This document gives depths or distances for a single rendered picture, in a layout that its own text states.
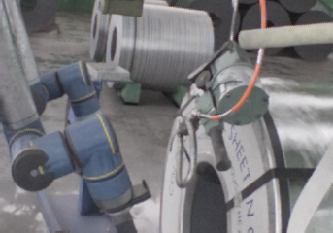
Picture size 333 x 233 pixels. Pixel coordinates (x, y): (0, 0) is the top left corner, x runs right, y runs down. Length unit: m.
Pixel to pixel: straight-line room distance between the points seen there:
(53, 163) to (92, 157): 0.09
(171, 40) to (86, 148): 5.50
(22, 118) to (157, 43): 5.34
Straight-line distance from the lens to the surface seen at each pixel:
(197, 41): 6.73
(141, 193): 1.27
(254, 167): 1.52
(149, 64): 6.58
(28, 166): 1.16
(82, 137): 1.17
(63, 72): 1.88
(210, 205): 2.20
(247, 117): 1.41
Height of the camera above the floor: 1.64
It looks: 15 degrees down
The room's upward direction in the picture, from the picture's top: 8 degrees clockwise
